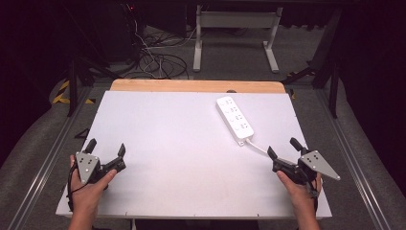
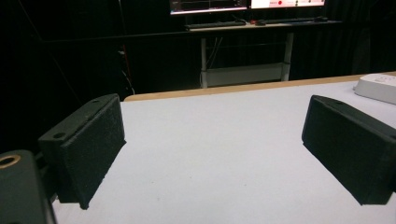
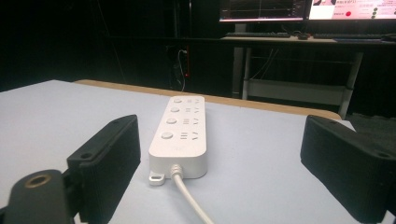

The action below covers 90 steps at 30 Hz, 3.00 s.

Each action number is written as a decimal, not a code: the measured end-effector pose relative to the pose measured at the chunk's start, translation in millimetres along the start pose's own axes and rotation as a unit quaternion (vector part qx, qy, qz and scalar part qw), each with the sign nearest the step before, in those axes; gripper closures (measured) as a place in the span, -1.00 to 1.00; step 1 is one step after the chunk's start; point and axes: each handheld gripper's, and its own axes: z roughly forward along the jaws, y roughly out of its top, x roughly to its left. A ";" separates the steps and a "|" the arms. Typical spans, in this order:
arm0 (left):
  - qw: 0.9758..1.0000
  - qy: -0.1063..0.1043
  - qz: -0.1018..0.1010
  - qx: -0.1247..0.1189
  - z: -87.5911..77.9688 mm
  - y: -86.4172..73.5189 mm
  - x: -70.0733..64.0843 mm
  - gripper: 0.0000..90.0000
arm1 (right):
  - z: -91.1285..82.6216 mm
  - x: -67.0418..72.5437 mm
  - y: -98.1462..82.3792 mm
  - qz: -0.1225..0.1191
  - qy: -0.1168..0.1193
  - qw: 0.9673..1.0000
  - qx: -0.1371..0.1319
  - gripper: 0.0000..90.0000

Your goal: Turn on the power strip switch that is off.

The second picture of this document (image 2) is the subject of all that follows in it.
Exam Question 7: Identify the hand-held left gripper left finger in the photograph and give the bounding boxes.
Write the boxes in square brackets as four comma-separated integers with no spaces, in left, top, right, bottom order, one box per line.
[37,93,127,210]

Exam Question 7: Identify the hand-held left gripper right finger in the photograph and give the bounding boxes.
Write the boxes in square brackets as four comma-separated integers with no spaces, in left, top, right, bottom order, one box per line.
[301,94,396,206]

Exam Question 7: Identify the white power strip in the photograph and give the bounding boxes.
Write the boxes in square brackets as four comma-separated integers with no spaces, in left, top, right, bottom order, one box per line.
[353,73,396,105]

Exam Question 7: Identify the white tablecloth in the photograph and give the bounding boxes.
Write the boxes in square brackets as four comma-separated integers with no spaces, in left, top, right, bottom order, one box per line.
[51,79,396,224]

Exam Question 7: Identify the black keyboard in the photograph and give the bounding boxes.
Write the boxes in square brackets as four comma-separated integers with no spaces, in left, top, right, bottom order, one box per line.
[264,16,321,25]
[184,20,247,30]

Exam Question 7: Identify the white-legged desk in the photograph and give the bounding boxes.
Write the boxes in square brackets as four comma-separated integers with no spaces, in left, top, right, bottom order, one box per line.
[186,20,343,89]

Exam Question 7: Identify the computer monitor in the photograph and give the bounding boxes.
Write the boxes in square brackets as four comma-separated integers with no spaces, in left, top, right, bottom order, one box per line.
[249,0,326,9]
[169,0,248,16]

